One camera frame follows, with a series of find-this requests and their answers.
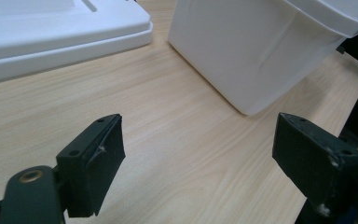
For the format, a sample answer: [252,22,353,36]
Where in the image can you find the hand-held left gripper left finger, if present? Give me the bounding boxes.
[55,113,127,218]

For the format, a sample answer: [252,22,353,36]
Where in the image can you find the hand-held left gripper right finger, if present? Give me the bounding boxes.
[271,112,358,217]

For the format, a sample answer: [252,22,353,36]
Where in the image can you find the white plastic bin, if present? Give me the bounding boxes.
[167,0,358,117]

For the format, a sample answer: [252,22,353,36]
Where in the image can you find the white plastic lid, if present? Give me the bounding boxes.
[0,0,154,87]

